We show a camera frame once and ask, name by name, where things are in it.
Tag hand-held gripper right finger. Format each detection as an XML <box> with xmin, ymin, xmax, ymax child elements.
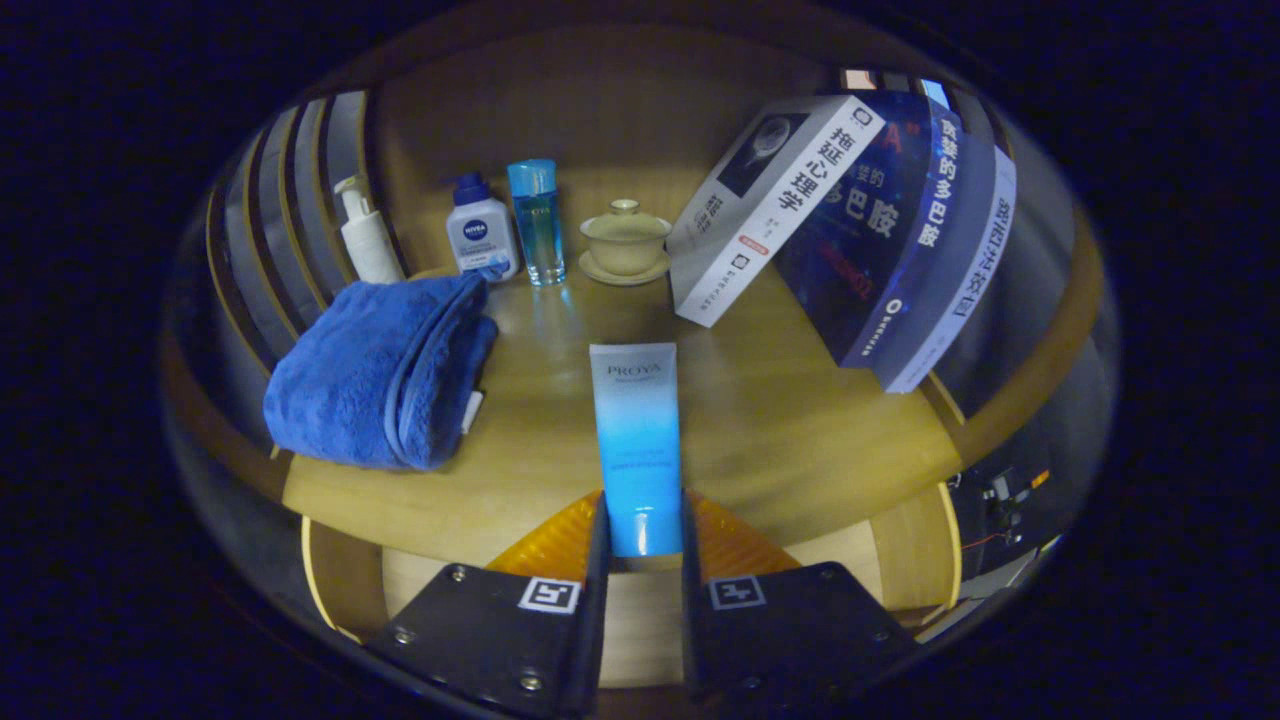
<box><xmin>680</xmin><ymin>488</ymin><xmax>921</xmax><ymax>701</ymax></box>

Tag blue folded towel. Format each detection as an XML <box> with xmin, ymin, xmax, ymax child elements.
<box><xmin>263</xmin><ymin>272</ymin><xmax>499</xmax><ymax>472</ymax></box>

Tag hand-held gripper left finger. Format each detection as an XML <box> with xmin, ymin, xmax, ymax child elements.
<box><xmin>362</xmin><ymin>490</ymin><xmax>613</xmax><ymax>720</ymax></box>

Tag white pump bottle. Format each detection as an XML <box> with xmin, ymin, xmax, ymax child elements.
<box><xmin>334</xmin><ymin>175</ymin><xmax>406</xmax><ymax>286</ymax></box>

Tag dark blue book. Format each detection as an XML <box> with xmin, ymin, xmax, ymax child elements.
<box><xmin>775</xmin><ymin>90</ymin><xmax>996</xmax><ymax>369</ymax></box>

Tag blue and white tube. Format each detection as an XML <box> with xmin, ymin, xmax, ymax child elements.
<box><xmin>589</xmin><ymin>342</ymin><xmax>684</xmax><ymax>558</ymax></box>

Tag wooden cabinet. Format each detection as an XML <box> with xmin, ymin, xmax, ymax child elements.
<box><xmin>160</xmin><ymin>20</ymin><xmax>1111</xmax><ymax>641</ymax></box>

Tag wooden countertop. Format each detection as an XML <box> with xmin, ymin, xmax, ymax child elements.
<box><xmin>280</xmin><ymin>165</ymin><xmax>966</xmax><ymax>571</ymax></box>

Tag white bottle with blue cap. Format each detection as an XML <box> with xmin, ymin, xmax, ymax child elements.
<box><xmin>446</xmin><ymin>172</ymin><xmax>521</xmax><ymax>283</ymax></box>

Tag beige lidded teacup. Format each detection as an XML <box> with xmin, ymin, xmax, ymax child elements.
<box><xmin>578</xmin><ymin>198</ymin><xmax>673</xmax><ymax>288</ymax></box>

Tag lavender book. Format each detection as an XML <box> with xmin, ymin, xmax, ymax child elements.
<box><xmin>870</xmin><ymin>145</ymin><xmax>1018</xmax><ymax>394</ymax></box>

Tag orange and black device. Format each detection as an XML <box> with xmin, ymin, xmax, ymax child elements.
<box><xmin>960</xmin><ymin>465</ymin><xmax>1056</xmax><ymax>551</ymax></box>

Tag clear blue bottle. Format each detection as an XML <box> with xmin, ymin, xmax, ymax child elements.
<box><xmin>506</xmin><ymin>158</ymin><xmax>567</xmax><ymax>287</ymax></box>

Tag white book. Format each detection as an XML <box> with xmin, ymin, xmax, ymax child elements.
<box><xmin>666</xmin><ymin>95</ymin><xmax>887</xmax><ymax>328</ymax></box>

